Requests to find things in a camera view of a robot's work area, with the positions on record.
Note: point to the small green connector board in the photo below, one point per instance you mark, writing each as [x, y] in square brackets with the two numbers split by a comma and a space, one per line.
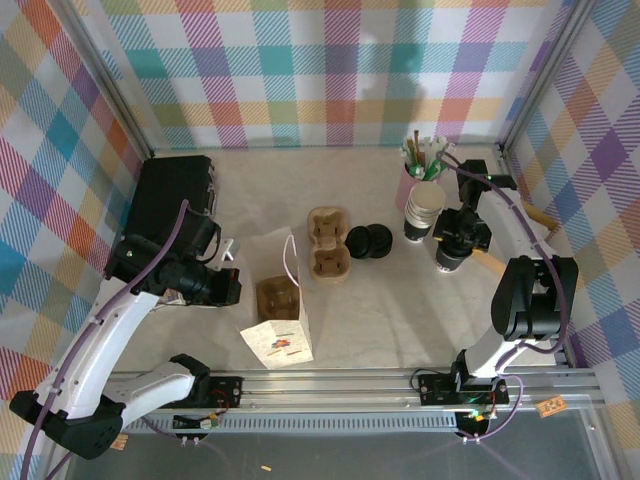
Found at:
[210, 422]
[477, 416]

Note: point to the stack of paper cups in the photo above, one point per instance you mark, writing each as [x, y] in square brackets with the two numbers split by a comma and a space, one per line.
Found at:
[422, 220]

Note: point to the aluminium rail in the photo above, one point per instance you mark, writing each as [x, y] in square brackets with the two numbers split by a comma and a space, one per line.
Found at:
[560, 361]
[325, 387]

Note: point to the aluminium right corner post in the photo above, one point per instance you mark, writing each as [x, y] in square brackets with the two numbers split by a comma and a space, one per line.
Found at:
[545, 75]

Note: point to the aluminium corner post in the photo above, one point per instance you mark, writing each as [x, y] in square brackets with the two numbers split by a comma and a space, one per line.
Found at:
[111, 82]
[545, 75]

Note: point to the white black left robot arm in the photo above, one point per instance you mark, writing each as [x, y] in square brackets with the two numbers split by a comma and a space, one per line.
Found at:
[100, 345]

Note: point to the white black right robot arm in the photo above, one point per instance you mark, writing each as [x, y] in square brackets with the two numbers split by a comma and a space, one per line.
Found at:
[510, 225]

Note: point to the pink straw holder cup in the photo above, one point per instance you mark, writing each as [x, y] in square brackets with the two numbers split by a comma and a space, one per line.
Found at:
[406, 190]

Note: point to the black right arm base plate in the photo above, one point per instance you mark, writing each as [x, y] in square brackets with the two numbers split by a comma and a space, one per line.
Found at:
[432, 390]

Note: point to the black paper coffee cup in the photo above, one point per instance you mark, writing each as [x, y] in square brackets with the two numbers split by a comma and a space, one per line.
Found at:
[446, 263]

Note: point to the black hard case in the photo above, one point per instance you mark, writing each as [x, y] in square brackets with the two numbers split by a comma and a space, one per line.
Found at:
[165, 190]

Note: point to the aluminium right side rail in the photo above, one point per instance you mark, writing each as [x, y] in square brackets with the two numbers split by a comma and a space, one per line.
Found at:
[560, 361]

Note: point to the aluminium front rail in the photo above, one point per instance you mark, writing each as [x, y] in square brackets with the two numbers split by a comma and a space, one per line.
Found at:
[325, 387]

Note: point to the green white wrapped straw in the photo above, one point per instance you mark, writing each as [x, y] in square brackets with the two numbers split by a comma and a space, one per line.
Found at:
[439, 147]
[435, 170]
[407, 157]

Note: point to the orange paper tag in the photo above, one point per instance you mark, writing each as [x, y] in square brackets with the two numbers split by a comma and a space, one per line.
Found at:
[550, 407]
[121, 441]

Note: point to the stack of black lids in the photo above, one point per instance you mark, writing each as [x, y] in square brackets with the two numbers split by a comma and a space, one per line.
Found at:
[370, 242]

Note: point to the aluminium left corner post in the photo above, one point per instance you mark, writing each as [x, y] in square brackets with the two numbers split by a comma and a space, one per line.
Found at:
[111, 82]

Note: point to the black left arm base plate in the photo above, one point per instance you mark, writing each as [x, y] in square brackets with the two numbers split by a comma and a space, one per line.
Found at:
[231, 392]

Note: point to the wooden stirrer stick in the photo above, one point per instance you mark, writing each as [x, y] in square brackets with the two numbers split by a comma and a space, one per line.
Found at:
[416, 145]

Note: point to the cardboard napkin tray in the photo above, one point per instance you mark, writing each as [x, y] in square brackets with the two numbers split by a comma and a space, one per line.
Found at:
[540, 217]

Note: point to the white paper bag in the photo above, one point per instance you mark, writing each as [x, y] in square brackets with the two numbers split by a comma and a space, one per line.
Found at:
[280, 345]

